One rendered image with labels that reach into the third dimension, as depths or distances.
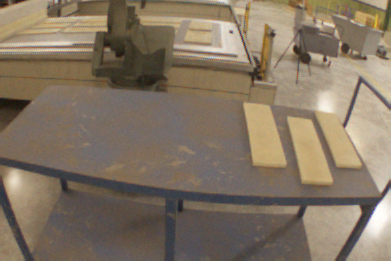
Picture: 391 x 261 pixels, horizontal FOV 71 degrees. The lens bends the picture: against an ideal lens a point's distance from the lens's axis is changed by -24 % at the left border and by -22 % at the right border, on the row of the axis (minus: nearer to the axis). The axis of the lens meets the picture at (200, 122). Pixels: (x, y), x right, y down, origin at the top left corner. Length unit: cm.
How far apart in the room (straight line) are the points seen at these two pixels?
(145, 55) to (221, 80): 99
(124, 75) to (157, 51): 33
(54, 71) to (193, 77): 143
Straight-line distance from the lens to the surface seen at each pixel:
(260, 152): 128
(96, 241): 189
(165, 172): 114
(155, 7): 712
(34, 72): 355
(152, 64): 230
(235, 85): 308
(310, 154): 134
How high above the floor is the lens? 172
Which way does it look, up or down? 28 degrees down
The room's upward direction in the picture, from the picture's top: 6 degrees clockwise
